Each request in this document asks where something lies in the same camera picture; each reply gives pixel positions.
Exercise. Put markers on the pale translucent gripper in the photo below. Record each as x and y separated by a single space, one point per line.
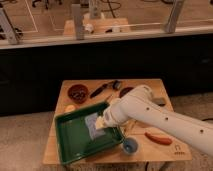
100 123

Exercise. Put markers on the blue-grey sponge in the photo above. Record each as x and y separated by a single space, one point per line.
90 123

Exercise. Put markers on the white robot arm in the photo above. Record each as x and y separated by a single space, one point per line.
138 104

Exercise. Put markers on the green plastic tray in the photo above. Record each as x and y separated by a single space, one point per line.
73 139

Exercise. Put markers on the small yellow round object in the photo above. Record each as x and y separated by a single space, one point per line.
70 108

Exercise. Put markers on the dark red bowl with beans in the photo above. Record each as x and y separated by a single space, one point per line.
78 93

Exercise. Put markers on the small blue cup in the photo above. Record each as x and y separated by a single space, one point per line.
130 146

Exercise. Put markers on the purple bowl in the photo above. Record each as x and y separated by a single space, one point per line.
124 91

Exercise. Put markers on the dark grey rectangular block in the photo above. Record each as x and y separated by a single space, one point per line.
159 101

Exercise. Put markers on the orange carrot toy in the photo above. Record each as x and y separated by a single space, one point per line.
158 140

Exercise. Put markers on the small wooden background table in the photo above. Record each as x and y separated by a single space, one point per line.
100 26

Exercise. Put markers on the black handled dish brush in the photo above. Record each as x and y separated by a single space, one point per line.
115 85

